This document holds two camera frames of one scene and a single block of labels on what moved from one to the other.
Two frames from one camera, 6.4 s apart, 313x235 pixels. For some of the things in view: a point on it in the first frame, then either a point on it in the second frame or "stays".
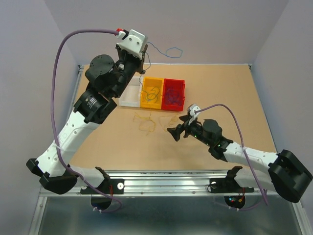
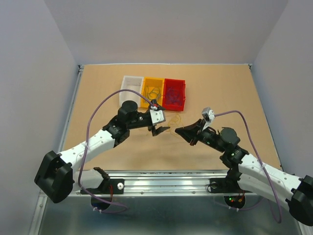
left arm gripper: x=140 y=62 -> x=154 y=131
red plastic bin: x=173 y=95 stays
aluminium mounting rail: x=165 y=184 stays
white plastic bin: x=131 y=96 stays
